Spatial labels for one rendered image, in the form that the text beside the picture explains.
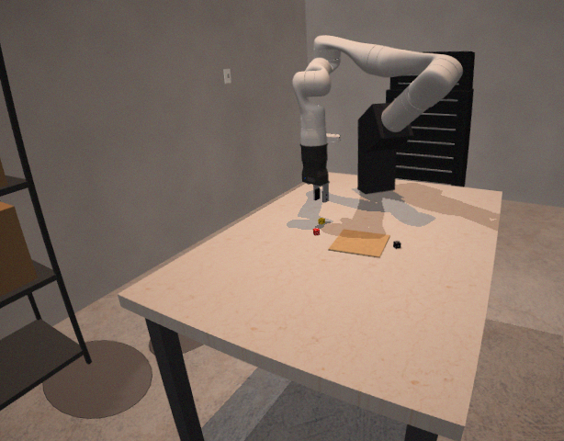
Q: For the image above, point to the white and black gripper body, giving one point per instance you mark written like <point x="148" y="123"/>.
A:
<point x="314" y="154"/>

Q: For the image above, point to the orange square mat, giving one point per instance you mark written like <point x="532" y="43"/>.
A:
<point x="362" y="243"/>

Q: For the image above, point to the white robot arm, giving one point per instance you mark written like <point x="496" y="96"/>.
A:
<point x="433" y="83"/>

